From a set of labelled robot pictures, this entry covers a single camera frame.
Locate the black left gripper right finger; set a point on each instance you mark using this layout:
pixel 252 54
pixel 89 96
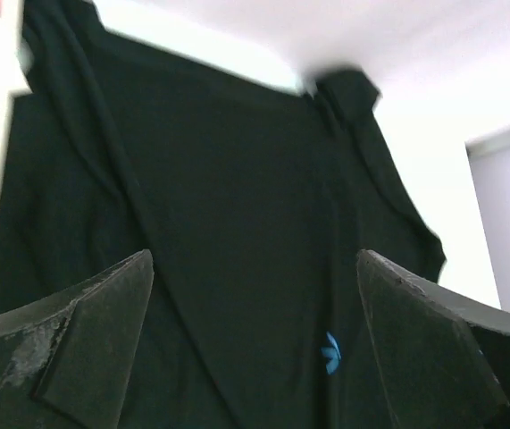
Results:
pixel 443 359

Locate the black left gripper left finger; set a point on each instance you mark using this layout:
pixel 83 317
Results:
pixel 65 360

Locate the right aluminium frame post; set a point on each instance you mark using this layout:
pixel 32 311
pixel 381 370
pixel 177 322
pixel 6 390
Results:
pixel 487 145

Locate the black t shirt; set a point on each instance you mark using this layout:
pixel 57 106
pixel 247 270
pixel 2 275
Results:
pixel 254 204

